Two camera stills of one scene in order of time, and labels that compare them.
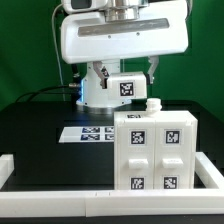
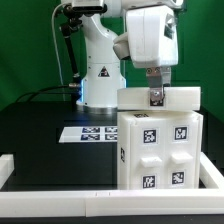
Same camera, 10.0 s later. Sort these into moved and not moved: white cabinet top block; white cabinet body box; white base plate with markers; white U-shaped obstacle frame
Moved: white cabinet top block
Not moved: white cabinet body box; white base plate with markers; white U-shaped obstacle frame
